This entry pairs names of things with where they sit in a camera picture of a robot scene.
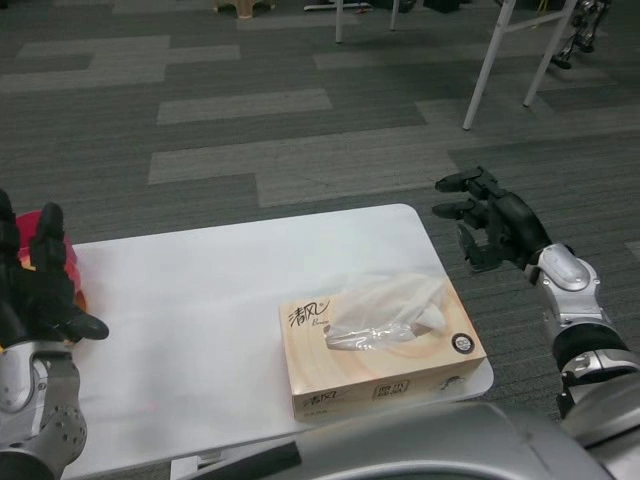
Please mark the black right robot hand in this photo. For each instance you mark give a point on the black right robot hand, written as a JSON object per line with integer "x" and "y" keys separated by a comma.
{"x": 515, "y": 225}

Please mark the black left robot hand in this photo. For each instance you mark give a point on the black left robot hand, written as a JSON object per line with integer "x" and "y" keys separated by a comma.
{"x": 35, "y": 300}

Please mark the beige cardboard tissue box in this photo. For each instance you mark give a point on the beige cardboard tissue box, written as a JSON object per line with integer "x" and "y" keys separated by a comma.
{"x": 400, "y": 360}

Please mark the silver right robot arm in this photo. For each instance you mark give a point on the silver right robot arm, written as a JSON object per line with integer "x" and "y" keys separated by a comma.
{"x": 570, "y": 290}

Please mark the pink plastic cup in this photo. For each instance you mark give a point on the pink plastic cup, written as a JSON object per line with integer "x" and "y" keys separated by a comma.
{"x": 30, "y": 230}

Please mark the silver humanoid robot legs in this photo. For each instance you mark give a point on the silver humanoid robot legs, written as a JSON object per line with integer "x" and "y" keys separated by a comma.
{"x": 582, "y": 30}

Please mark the silver robot chest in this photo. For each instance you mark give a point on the silver robot chest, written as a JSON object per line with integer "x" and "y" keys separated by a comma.
{"x": 425, "y": 445}

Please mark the white desk frame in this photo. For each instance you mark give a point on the white desk frame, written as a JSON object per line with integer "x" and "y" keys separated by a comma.
{"x": 482, "y": 75}

